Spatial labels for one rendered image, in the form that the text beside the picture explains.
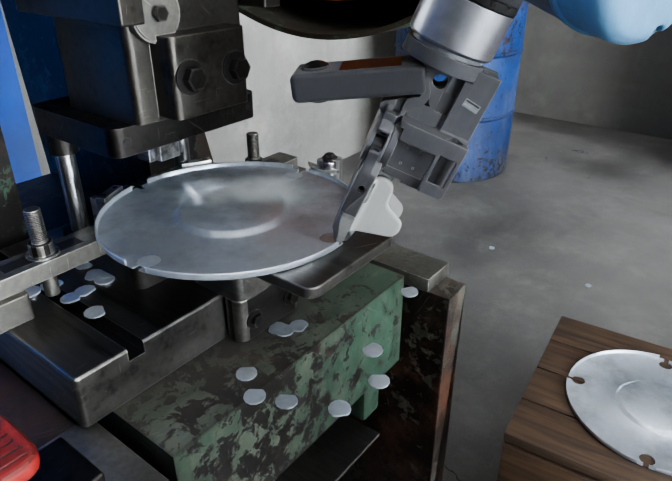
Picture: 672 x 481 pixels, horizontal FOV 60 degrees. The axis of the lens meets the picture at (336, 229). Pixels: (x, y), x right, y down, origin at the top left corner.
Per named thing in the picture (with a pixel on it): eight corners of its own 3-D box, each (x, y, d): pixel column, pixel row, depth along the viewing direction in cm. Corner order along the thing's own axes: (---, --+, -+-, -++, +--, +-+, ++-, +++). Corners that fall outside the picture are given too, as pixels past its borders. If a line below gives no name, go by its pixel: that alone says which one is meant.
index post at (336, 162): (344, 217, 82) (345, 152, 78) (331, 225, 80) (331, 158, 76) (328, 212, 84) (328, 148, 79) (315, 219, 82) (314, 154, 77)
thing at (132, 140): (260, 135, 73) (257, 91, 71) (121, 184, 59) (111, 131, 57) (177, 113, 82) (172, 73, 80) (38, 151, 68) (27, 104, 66)
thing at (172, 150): (187, 153, 71) (183, 123, 70) (154, 164, 68) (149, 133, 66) (170, 147, 73) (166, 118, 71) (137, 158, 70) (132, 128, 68)
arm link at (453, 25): (429, -18, 44) (429, -26, 51) (403, 41, 46) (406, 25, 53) (520, 24, 44) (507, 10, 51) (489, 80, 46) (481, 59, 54)
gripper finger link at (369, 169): (354, 224, 53) (394, 139, 49) (338, 217, 53) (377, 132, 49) (359, 202, 57) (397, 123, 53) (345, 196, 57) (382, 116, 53)
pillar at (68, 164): (94, 227, 73) (71, 117, 66) (77, 234, 71) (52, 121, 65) (84, 222, 74) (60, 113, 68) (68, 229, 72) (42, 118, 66)
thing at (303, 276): (391, 333, 68) (397, 229, 61) (314, 402, 58) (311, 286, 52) (239, 266, 81) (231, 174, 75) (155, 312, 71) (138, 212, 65)
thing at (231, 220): (35, 235, 61) (33, 228, 61) (215, 153, 84) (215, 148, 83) (261, 315, 49) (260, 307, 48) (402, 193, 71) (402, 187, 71)
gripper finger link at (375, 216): (378, 276, 57) (419, 197, 53) (321, 252, 57) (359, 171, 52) (380, 259, 60) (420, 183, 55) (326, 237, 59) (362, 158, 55)
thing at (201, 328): (363, 247, 87) (364, 211, 84) (86, 431, 55) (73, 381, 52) (223, 197, 103) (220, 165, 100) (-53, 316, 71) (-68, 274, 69)
